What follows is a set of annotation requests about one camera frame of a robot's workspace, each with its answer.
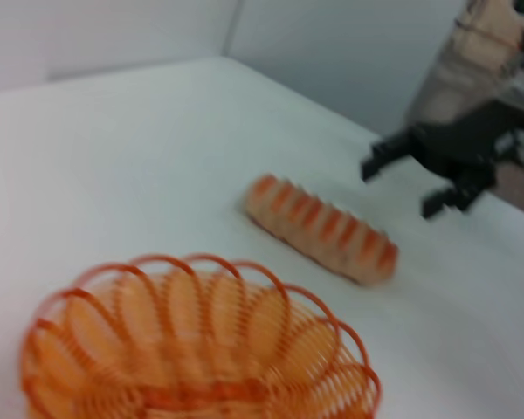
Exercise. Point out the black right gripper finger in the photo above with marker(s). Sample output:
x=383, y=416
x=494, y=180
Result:
x=458, y=192
x=386, y=153

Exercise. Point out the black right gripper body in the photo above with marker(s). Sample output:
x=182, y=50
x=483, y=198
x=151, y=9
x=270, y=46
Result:
x=458, y=144

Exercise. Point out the orange striped bread loaf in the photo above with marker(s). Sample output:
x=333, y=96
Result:
x=323, y=231

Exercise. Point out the orange woven plastic basket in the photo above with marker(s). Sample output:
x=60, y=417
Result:
x=192, y=358

